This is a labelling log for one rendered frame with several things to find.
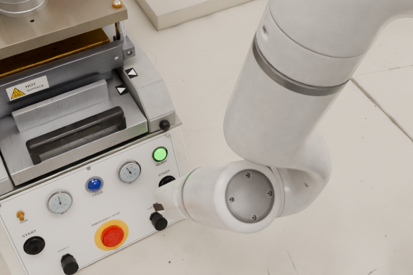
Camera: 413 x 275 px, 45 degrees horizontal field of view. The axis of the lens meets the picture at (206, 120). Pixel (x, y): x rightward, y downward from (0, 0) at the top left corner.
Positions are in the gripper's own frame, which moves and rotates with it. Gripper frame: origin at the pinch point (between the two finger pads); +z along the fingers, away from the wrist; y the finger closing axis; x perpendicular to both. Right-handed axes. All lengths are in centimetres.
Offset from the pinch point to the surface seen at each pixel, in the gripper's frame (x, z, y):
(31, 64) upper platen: -27.6, -6.6, 14.3
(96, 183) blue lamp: -7.2, -1.5, 11.8
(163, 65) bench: -25.6, 29.7, -16.8
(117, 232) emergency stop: 2.2, 4.0, 11.1
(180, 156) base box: -5.6, 0.9, -3.7
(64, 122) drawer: -18.1, -2.4, 12.8
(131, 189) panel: -3.7, 1.7, 6.4
